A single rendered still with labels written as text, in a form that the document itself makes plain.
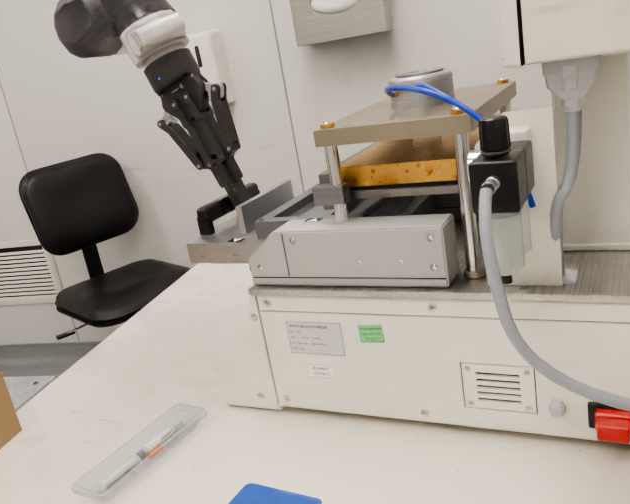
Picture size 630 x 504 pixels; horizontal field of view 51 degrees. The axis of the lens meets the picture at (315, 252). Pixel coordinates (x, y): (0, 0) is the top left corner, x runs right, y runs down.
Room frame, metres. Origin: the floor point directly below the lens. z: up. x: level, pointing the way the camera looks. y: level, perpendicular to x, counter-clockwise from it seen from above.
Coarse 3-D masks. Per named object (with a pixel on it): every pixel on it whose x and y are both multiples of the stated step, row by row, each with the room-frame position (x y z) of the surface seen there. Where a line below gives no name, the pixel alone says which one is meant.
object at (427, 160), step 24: (384, 144) 0.88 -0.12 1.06; (408, 144) 0.84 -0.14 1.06; (432, 144) 0.80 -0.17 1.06; (360, 168) 0.76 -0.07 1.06; (384, 168) 0.74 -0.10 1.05; (408, 168) 0.73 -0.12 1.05; (432, 168) 0.72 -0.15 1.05; (360, 192) 0.76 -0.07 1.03; (384, 192) 0.75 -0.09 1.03; (408, 192) 0.73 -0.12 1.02; (432, 192) 0.72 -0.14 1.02; (456, 192) 0.70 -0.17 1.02
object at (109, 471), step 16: (160, 416) 0.77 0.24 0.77; (176, 416) 0.77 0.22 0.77; (192, 416) 0.76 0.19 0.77; (144, 432) 0.74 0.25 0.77; (160, 432) 0.73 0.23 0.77; (176, 432) 0.73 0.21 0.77; (128, 448) 0.71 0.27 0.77; (144, 448) 0.70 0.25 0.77; (112, 464) 0.68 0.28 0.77; (128, 464) 0.67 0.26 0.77; (80, 480) 0.66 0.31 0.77; (96, 480) 0.65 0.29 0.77; (112, 480) 0.65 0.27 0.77
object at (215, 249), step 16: (272, 192) 0.95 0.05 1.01; (288, 192) 0.99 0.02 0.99; (240, 208) 0.88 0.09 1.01; (256, 208) 0.91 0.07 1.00; (272, 208) 0.95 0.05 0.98; (416, 208) 0.86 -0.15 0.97; (432, 208) 0.92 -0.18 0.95; (224, 224) 0.96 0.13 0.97; (240, 224) 0.88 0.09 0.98; (192, 240) 0.89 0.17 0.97; (208, 240) 0.88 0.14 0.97; (224, 240) 0.86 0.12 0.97; (256, 240) 0.84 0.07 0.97; (192, 256) 0.88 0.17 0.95; (208, 256) 0.87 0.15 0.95; (224, 256) 0.85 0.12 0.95; (240, 256) 0.84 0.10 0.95
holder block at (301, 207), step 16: (304, 192) 0.96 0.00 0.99; (288, 208) 0.88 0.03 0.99; (304, 208) 0.92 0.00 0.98; (320, 208) 0.85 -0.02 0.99; (352, 208) 0.86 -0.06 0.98; (368, 208) 0.80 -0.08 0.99; (384, 208) 0.80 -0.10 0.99; (400, 208) 0.85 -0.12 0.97; (256, 224) 0.84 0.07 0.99; (272, 224) 0.83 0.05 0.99
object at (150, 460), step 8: (200, 416) 0.76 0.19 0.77; (192, 424) 0.75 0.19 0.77; (184, 432) 0.73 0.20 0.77; (168, 440) 0.71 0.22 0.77; (176, 440) 0.72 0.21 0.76; (160, 448) 0.70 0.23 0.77; (168, 448) 0.72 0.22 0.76; (152, 456) 0.69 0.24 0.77; (160, 456) 0.71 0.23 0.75; (96, 464) 0.69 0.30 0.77; (144, 464) 0.67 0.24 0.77; (152, 464) 0.70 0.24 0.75; (136, 472) 0.66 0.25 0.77; (120, 480) 0.68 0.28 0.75; (128, 480) 0.65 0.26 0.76; (72, 488) 0.65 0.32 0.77; (112, 488) 0.63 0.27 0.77; (120, 488) 0.65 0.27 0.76; (88, 496) 0.63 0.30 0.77; (96, 496) 0.62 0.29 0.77; (104, 496) 0.62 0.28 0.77; (112, 496) 0.64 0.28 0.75
